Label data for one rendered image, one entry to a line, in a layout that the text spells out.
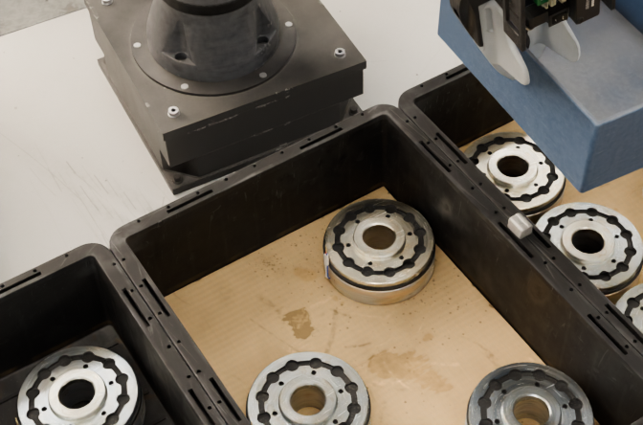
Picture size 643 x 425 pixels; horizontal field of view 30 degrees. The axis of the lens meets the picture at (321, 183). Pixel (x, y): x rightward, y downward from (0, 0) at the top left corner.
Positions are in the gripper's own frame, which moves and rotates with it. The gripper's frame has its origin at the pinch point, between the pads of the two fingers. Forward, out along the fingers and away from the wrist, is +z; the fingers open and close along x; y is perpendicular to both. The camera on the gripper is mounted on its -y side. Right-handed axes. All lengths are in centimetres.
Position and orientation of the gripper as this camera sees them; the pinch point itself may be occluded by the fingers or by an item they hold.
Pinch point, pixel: (513, 55)
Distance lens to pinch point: 90.2
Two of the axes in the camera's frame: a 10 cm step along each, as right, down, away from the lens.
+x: 8.9, -4.2, 1.6
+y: 4.3, 6.7, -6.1
